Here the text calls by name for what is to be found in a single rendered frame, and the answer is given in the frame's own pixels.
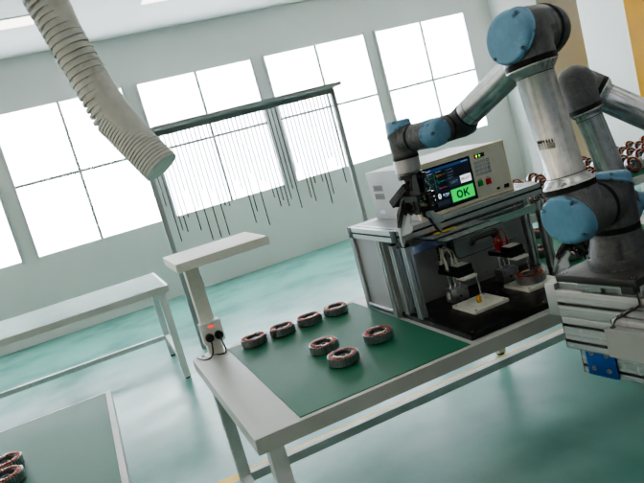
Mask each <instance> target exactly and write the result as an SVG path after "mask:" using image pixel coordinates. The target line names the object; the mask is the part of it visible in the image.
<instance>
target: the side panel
mask: <svg viewBox="0 0 644 483"><path fill-rule="evenodd" d="M350 242H351V245H352V248H353V252H354V256H355V260H356V266H357V270H358V274H359V277H360V281H361V284H362V288H363V291H364V295H365V299H366V303H367V307H368V308H370V309H372V310H375V311H380V312H382V313H385V314H388V315H391V316H394V317H397V318H401V317H403V312H401V313H399V310H398V306H397V303H396V299H395V295H394V291H393V288H392V284H391V280H390V276H389V272H388V269H387V265H386V261H385V258H384V254H383V250H382V246H381V242H380V241H369V240H362V239H354V238H350Z"/></svg>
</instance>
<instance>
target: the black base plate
mask: <svg viewBox="0 0 644 483"><path fill-rule="evenodd" d="M529 264H530V267H531V268H532V267H540V268H543V269H544V270H545V274H546V275H551V276H556V274H558V273H560V272H562V271H564V270H566V269H565V268H563V267H560V266H559V268H558V269H557V270H556V272H553V267H550V266H549V267H547V264H537V265H533V264H531V263H529ZM527 268H528V264H524V265H521V266H519V267H518V271H521V270H523V269H527ZM515 280H516V279H515ZM515 280H512V281H510V282H507V283H505V284H504V283H499V282H497V281H496V277H495V276H494V277H492V278H489V279H486V280H484V281H481V282H479V284H480V287H481V291H482V293H489V294H492V295H497V296H502V297H506V298H509V302H506V303H504V304H501V305H499V306H497V307H494V308H492V309H489V310H485V311H483V312H481V313H479V314H477V315H475V314H471V313H468V312H464V311H461V310H456V309H453V308H452V306H453V305H455V304H458V303H460V302H463V301H465V300H468V299H470V298H473V297H474V296H477V295H478V294H480V293H479V288H478V284H477V283H476V284H474V285H471V286H469V287H468V290H469V294H470V297H469V298H467V299H464V300H462V301H459V302H457V303H451V302H448V301H447V297H446V295H445V296H443V297H440V298H437V299H435V300H432V301H430V302H427V303H425V305H426V309H427V313H428V318H425V319H423V320H422V319H419V318H418V314H417V311H416V308H414V309H415V313H411V314H410V315H407V314H405V311H404V312H403V313H402V314H403V317H404V318H407V319H410V320H413V321H416V322H419V323H422V324H425V325H428V326H429V327H432V328H435V329H438V330H441V331H444V332H447V333H450V334H454V335H457V336H460V337H463V338H466V339H468V340H471V341H474V340H476V339H477V338H480V337H482V336H484V335H487V334H490V333H493V332H495V331H497V330H500V329H502V328H504V327H507V326H509V325H511V324H514V323H516V322H518V321H520V320H522V319H524V318H527V317H529V316H531V315H534V314H536V313H538V312H541V311H544V310H547V309H549V306H548V301H547V296H546V292H545V287H542V288H539V289H537V290H534V291H532V292H525V291H520V290H514V289H509V288H505V287H504V286H503V285H506V284H508V283H511V282H513V281H515Z"/></svg>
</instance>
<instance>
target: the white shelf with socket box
mask: <svg viewBox="0 0 644 483"><path fill-rule="evenodd" d="M268 244H269V239H268V236H266V235H260V234H254V233H248V232H242V233H239V234H237V235H234V236H230V237H227V238H224V239H221V240H218V241H212V242H209V243H206V244H203V245H201V246H198V247H194V248H191V249H188V250H185V251H182V252H178V253H175V254H172V255H170V256H167V257H164V258H163V261H164V264H165V266H167V267H168V268H170V269H171V270H173V271H174V272H176V273H177V274H179V273H182V272H183V274H184V277H185V280H186V283H187V287H188V290H189V292H190V295H191V298H192V302H193V305H194V308H195V314H196V317H197V320H198V323H199V324H197V325H198V329H199V332H200V335H201V338H202V342H203V344H204V345H205V346H206V348H207V351H208V353H206V354H205V356H201V357H206V358H207V359H201V358H199V357H197V359H199V360H209V359H211V358H213V357H219V356H221V355H224V354H226V352H227V351H228V349H227V348H226V346H225V344H224V342H223V339H225V335H224V331H223V328H222V326H221V322H220V319H219V318H218V317H216V318H214V315H213V313H212V309H211V306H210V303H209V300H208V296H207V293H206V290H205V287H204V284H203V281H202V278H201V275H200V271H199V267H200V266H203V265H208V264H211V263H214V262H217V261H220V260H223V259H226V258H229V257H232V256H235V255H238V254H241V253H243V252H246V251H249V250H253V249H256V248H259V247H262V246H265V245H268ZM221 342H222V343H221ZM222 344H223V346H224V347H222Z"/></svg>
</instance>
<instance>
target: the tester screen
mask: <svg viewBox="0 0 644 483"><path fill-rule="evenodd" d="M425 173H426V176H425V177H424V180H425V186H426V190H427V191H433V190H435V193H436V195H438V194H440V193H442V197H443V199H440V200H438V202H440V201H443V200H446V199H450V203H448V204H445V205H442V206H439V208H436V209H435V210H438V209H441V208H444V207H447V206H450V205H452V204H455V203H458V202H461V201H464V200H467V199H470V198H473V197H476V194H475V195H474V196H471V197H468V198H465V199H462V200H459V201H456V202H453V200H452V196H451V192H450V190H453V189H456V188H459V187H462V186H465V185H468V184H471V183H473V181H472V178H471V180H470V181H467V182H464V183H461V184H458V185H455V186H452V187H450V186H449V179H451V178H453V177H456V176H459V175H462V174H466V173H471V169H470V165H469V160H468V158H466V159H463V160H460V161H457V162H454V163H450V164H447V165H445V166H442V167H439V168H435V169H432V170H429V171H426V172H425ZM471 175H472V173H471ZM435 210H433V211H435Z"/></svg>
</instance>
